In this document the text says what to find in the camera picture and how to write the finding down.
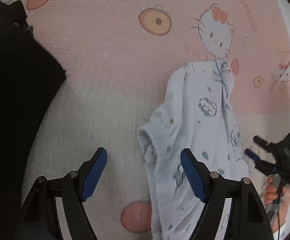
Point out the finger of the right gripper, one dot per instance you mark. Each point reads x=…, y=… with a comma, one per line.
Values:
x=256, y=159
x=267, y=146

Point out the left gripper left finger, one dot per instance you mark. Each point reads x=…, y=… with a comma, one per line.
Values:
x=39, y=217

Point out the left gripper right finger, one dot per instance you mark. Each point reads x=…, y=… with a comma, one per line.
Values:
x=247, y=218

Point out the light blue cartoon print shorts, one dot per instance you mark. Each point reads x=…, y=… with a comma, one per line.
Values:
x=196, y=114

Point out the white printed pajama garment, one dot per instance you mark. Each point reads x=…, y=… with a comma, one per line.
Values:
x=278, y=224

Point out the black garment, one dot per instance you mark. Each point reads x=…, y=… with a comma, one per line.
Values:
x=29, y=80

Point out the pink white Hello Kitty blanket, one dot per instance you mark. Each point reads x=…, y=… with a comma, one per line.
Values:
x=118, y=56

